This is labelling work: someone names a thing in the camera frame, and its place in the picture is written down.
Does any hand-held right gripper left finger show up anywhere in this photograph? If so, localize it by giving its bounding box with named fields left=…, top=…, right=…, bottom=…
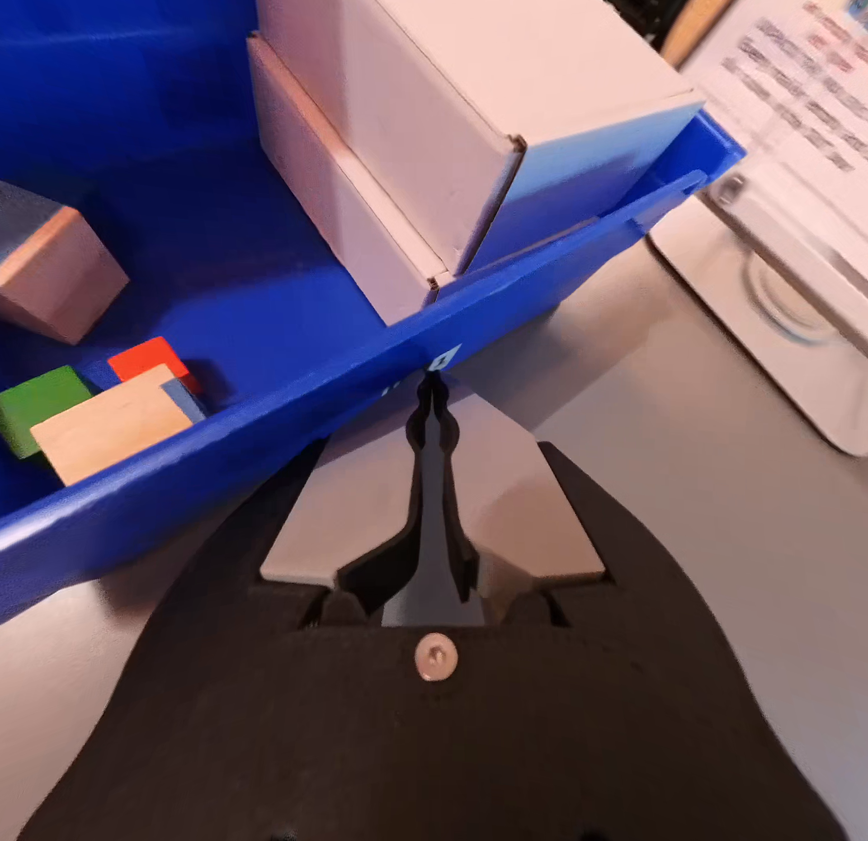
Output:
left=259, top=372, right=429, bottom=616

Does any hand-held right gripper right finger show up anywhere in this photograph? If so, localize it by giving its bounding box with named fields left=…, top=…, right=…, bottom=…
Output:
left=436, top=372, right=606, bottom=602

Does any wooden block blue side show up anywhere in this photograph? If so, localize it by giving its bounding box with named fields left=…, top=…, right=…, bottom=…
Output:
left=30, top=363, right=208, bottom=487

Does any red wooden cube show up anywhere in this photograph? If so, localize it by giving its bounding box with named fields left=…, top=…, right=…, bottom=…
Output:
left=107, top=336, right=201, bottom=395

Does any blue plastic bin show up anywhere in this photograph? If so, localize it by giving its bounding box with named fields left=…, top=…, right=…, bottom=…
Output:
left=0, top=0, right=747, bottom=626

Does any white cardboard box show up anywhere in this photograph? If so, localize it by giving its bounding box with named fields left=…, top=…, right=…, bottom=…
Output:
left=246, top=32, right=457, bottom=328
left=252, top=0, right=706, bottom=277

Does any green wooden cube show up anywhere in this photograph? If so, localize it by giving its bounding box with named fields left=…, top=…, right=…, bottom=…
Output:
left=0, top=365, right=92, bottom=459

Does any large wooden block blue face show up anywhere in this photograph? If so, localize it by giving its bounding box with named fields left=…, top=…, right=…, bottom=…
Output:
left=0, top=180, right=131, bottom=346

